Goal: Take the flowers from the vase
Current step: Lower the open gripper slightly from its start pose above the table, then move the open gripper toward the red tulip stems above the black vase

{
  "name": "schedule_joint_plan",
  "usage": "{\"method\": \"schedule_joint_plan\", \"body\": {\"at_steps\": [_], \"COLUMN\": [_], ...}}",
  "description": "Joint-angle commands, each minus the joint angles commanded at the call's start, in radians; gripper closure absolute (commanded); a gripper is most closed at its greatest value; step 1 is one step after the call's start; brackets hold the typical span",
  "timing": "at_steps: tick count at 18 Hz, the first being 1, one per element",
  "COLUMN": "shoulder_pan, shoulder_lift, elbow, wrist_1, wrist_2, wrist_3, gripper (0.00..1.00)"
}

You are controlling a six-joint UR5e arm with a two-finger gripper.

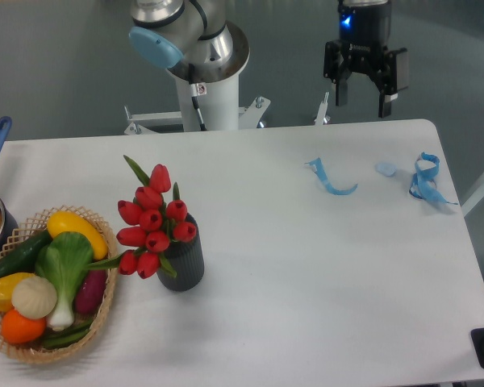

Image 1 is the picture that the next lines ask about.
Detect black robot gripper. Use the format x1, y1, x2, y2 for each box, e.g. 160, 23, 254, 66
323, 1, 408, 119

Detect red tulip bouquet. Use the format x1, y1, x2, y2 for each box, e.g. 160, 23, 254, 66
87, 156, 198, 279

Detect dark grey ribbed vase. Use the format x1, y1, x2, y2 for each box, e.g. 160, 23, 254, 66
156, 214, 204, 292

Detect blue tape strip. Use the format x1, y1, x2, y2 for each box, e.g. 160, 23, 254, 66
305, 157, 358, 196

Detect crumpled blue tape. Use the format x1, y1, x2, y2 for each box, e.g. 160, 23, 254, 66
409, 152, 458, 207

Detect yellow squash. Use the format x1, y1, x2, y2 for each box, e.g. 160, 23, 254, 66
46, 210, 109, 261

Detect purple eggplant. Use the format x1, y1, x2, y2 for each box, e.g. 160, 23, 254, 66
74, 270, 107, 314

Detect green bok choy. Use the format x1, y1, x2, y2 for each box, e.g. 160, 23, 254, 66
35, 231, 94, 331

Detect dark green cucumber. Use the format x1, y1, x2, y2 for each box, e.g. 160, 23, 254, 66
0, 230, 52, 278

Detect cream garlic bulb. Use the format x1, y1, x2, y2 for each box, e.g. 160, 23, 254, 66
11, 276, 57, 319

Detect green bean pods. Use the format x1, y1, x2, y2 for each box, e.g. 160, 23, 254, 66
41, 319, 93, 350

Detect yellow bell pepper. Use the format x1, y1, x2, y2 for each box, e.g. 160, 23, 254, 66
0, 273, 35, 313

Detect orange fruit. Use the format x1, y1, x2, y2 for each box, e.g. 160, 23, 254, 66
1, 309, 46, 344

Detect woven wicker basket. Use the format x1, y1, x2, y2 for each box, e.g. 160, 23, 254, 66
0, 205, 118, 364

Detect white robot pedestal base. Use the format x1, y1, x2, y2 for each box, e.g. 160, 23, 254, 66
123, 74, 332, 135

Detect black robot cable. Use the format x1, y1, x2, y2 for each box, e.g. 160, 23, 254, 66
186, 63, 208, 132

